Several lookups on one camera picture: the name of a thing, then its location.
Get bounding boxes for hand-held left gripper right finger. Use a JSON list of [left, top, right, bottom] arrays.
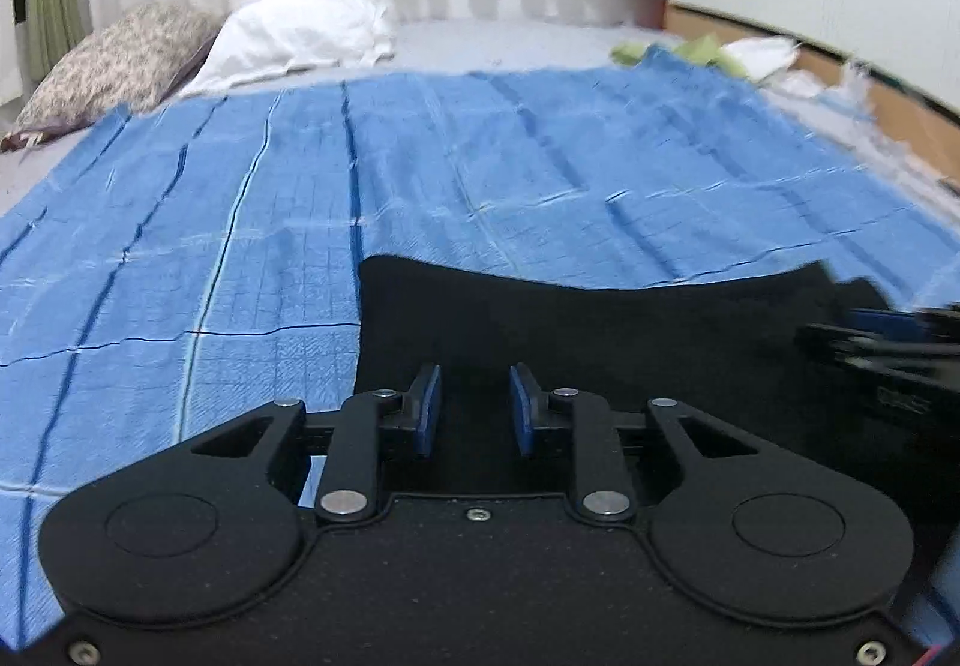
[[508, 364, 760, 524]]

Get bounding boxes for blue checked blanket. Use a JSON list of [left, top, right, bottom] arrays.
[[0, 47, 960, 646]]

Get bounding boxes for green cloth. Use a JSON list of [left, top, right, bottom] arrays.
[[609, 34, 752, 80]]

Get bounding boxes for white cloth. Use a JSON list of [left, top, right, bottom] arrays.
[[722, 36, 801, 87]]

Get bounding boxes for white pillow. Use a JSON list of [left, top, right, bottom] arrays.
[[176, 0, 400, 98]]

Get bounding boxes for floral pillow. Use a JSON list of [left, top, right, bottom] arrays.
[[0, 4, 227, 155]]

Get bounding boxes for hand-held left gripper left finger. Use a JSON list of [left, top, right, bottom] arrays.
[[187, 364, 443, 526]]

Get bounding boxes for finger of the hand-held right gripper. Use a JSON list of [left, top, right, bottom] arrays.
[[851, 307, 932, 338], [793, 323, 884, 367]]

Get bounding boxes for wooden bed board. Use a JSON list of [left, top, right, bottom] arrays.
[[664, 0, 960, 188]]

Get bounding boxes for black pants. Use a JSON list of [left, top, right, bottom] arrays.
[[351, 253, 960, 513]]

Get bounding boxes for crumpled white sheet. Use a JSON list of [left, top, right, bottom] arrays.
[[771, 60, 960, 218]]

